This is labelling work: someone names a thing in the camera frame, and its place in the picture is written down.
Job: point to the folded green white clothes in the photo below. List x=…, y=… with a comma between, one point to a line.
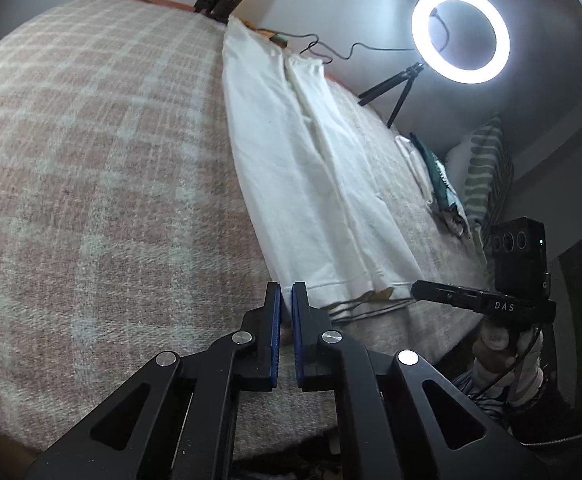
x=439, y=195

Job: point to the green striped white pillow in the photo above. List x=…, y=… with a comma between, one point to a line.
x=480, y=169

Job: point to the gloved right hand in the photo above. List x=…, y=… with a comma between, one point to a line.
x=506, y=363

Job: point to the orange wooden bed frame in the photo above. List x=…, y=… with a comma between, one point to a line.
x=161, y=2

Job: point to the white camisole tank top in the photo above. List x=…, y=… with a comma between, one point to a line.
x=314, y=203

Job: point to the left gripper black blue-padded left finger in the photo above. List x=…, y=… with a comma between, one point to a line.
x=175, y=418

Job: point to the black camera box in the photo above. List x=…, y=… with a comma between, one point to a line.
x=519, y=251

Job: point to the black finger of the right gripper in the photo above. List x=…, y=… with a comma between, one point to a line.
x=454, y=296

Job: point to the white ring light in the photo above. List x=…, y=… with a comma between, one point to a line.
x=430, y=55

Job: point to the pink plaid bed blanket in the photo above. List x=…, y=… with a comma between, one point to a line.
x=123, y=231

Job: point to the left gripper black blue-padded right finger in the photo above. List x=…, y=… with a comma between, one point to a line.
x=398, y=417

